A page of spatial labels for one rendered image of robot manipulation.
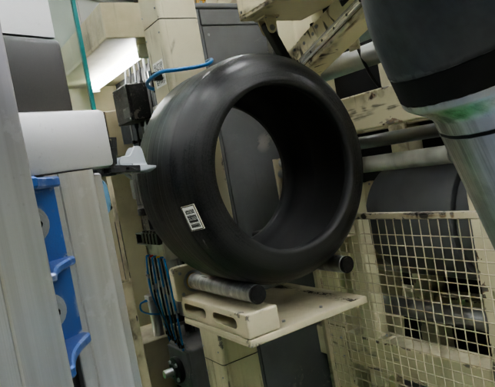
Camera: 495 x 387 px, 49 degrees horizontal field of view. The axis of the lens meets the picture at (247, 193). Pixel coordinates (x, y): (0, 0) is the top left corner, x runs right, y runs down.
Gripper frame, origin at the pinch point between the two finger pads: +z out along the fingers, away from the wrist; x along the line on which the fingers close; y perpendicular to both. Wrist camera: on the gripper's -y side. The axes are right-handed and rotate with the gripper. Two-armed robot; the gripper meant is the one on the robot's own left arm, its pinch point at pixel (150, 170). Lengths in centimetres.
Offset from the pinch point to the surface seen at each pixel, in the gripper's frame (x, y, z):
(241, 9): 22, 49, 42
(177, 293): 23.2, -33.5, 14.6
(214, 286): 6.1, -30.0, 17.5
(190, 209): -10.6, -9.6, 4.3
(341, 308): -11, -38, 44
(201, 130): -11.6, 7.4, 7.9
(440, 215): -28, -16, 64
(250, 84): -12.1, 18.2, 21.3
